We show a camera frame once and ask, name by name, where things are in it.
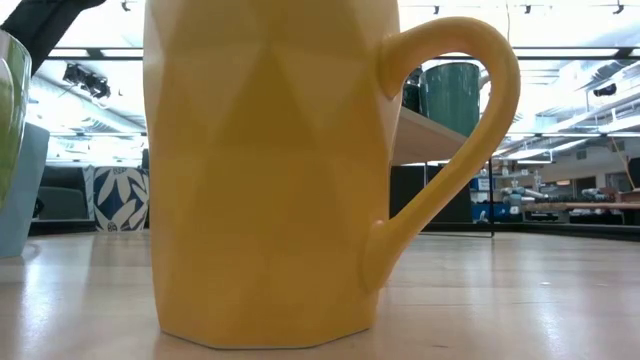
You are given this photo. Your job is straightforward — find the yellow faceted ceramic mug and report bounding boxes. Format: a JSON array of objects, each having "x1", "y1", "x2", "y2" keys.
[{"x1": 142, "y1": 0, "x2": 522, "y2": 350}]

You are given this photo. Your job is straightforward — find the teal glazed ceramic mug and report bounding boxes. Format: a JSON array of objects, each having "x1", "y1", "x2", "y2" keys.
[{"x1": 418, "y1": 61, "x2": 489, "y2": 139}]

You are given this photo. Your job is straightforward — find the light blue mug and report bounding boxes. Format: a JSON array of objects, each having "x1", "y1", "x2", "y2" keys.
[{"x1": 0, "y1": 122, "x2": 51, "y2": 259}]

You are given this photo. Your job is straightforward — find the green and white mug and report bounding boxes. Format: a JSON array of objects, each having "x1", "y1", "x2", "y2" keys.
[{"x1": 0, "y1": 28, "x2": 33, "y2": 211}]

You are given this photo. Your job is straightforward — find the black partition panels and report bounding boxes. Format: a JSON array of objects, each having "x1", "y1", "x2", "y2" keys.
[{"x1": 390, "y1": 164, "x2": 474, "y2": 224}]

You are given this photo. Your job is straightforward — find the blue storage bins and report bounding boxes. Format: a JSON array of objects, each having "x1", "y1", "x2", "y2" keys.
[{"x1": 469, "y1": 174, "x2": 524, "y2": 224}]

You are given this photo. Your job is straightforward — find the white cloth cover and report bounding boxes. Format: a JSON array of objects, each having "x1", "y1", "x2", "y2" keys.
[{"x1": 82, "y1": 165, "x2": 97, "y2": 221}]

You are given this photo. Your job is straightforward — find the black ceiling-mounted device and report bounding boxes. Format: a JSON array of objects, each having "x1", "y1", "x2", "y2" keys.
[{"x1": 62, "y1": 62, "x2": 112, "y2": 101}]

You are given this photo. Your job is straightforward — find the wooden background table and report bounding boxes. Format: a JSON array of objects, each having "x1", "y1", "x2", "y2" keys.
[{"x1": 519, "y1": 201, "x2": 640, "y2": 212}]

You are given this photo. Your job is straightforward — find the dark grey chair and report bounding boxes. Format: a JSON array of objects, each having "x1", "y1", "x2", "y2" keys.
[{"x1": 37, "y1": 167, "x2": 94, "y2": 221}]

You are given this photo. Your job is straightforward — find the wooden shelf with black frame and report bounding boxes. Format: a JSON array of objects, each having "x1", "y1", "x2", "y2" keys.
[{"x1": 390, "y1": 107, "x2": 496, "y2": 237}]

